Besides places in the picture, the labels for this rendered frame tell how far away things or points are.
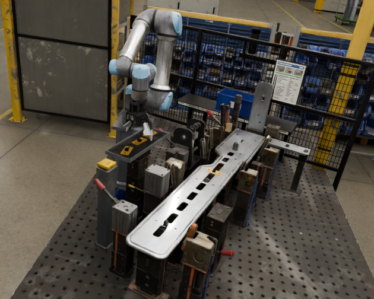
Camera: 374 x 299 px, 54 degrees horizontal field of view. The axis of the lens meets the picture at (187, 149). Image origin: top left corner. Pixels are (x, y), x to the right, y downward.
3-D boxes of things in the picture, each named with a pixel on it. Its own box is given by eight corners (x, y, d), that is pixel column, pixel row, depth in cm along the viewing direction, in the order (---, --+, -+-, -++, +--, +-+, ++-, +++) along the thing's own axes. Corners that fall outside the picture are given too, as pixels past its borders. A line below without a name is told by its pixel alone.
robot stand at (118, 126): (110, 185, 226) (111, 126, 208) (119, 168, 244) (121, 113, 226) (142, 190, 225) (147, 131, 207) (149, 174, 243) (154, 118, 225)
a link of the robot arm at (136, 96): (138, 86, 172) (152, 90, 169) (138, 95, 174) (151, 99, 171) (128, 89, 166) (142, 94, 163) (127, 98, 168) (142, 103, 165)
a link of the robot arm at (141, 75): (152, 64, 166) (147, 69, 158) (151, 88, 171) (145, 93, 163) (136, 62, 167) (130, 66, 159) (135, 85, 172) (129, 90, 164)
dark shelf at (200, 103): (290, 136, 252) (291, 132, 250) (176, 103, 283) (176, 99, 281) (296, 126, 270) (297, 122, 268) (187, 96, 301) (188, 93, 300)
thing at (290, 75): (296, 107, 264) (307, 64, 251) (266, 99, 272) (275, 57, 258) (297, 105, 266) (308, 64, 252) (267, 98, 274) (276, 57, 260)
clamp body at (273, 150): (266, 202, 230) (279, 154, 214) (249, 196, 234) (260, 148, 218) (270, 196, 237) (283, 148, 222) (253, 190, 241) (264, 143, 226)
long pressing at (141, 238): (170, 265, 133) (170, 261, 133) (119, 241, 141) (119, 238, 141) (267, 138, 247) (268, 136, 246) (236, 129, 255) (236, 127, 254)
